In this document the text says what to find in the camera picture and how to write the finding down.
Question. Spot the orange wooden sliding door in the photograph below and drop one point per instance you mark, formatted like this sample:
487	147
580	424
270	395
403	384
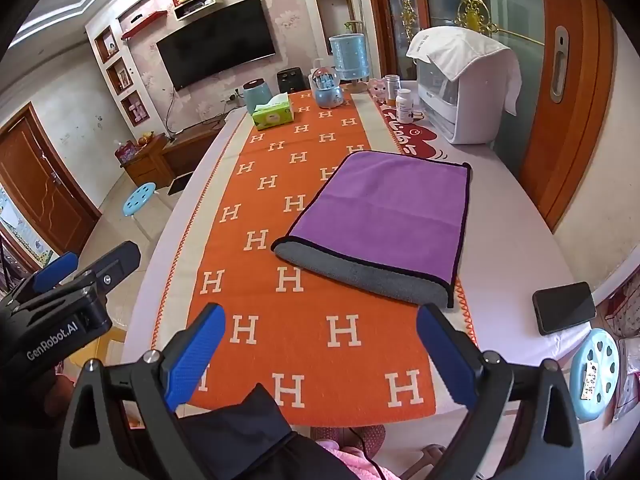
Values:
575	100

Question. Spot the pink garment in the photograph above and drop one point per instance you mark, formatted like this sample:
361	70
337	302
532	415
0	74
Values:
350	462

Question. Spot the red printed table mat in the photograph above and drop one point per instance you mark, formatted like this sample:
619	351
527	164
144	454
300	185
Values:
412	135

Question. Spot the white pill bottle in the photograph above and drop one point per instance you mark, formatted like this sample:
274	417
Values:
404	106

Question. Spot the pink gift box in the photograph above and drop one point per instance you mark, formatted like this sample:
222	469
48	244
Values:
126	152

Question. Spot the green tissue box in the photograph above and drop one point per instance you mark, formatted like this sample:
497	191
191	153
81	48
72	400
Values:
272	112

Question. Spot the red wall shelf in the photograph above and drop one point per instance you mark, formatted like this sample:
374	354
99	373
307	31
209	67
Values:
145	24

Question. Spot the brown wooden door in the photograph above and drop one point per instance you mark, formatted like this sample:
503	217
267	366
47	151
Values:
40	180

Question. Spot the black garment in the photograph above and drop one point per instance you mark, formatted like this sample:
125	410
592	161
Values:
250	435

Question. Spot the black smartphone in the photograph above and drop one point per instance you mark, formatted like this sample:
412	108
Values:
564	308

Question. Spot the white countertop appliance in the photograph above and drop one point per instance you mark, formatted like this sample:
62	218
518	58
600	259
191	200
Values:
470	110

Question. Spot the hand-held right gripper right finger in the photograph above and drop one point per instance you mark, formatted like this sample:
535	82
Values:
447	360

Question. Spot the blue plastic stool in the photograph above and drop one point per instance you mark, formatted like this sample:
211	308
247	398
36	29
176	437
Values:
140	199
595	375

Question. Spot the white plastic bags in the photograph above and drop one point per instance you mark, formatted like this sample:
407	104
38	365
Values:
625	340

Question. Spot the purple and grey towel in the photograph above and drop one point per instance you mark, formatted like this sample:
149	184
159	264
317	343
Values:
380	210

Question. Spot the orange printed table blanket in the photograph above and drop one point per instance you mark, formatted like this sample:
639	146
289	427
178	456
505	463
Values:
290	240

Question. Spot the black wall television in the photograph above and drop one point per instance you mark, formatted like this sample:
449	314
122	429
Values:
217	42

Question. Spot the gold hanging ornament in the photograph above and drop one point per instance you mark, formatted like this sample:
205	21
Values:
472	0

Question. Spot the white wall shelf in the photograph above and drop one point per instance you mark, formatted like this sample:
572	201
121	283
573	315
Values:
197	6

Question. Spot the blue cylindrical drawer box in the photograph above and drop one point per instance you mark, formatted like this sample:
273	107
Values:
347	55

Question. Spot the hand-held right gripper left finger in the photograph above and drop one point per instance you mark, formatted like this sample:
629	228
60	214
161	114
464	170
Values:
195	355

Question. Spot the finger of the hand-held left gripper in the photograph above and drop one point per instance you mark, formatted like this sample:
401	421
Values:
56	269
114	261

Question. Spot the white cloth cover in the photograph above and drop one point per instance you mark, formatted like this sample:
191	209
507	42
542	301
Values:
460	50

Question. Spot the wooden television cabinet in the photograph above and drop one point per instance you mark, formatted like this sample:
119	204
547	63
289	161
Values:
170	152

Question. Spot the teal round canister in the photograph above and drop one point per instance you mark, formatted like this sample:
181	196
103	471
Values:
256	95

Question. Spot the clear glass jar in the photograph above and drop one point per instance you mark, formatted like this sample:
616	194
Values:
392	84

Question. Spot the black floor mat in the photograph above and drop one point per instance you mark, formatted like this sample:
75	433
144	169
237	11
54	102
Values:
180	183

